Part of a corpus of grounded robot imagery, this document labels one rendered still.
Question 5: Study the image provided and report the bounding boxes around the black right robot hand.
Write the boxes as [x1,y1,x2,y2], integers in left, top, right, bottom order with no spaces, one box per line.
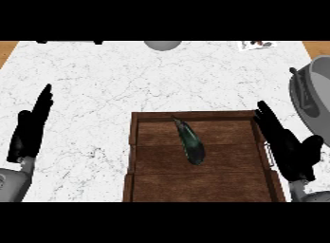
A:
[252,100,324,183]

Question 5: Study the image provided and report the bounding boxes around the white printed card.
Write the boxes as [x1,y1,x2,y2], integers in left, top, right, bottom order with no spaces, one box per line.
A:
[237,41,279,51]

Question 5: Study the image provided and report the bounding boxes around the dark green eggplant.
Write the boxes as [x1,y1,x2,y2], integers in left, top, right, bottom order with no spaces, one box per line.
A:
[173,116,206,166]

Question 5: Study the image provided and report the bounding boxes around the grey metal pot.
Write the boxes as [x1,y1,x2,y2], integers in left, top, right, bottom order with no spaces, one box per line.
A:
[288,54,330,156]

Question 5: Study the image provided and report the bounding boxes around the brown wooden tray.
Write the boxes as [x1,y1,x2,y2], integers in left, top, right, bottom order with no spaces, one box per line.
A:
[122,109,288,203]

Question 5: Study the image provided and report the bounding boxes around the grey round object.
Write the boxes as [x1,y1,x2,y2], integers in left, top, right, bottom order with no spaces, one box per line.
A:
[143,41,183,52]

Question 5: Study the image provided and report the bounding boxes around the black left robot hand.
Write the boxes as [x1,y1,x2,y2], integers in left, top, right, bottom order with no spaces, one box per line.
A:
[6,83,56,164]

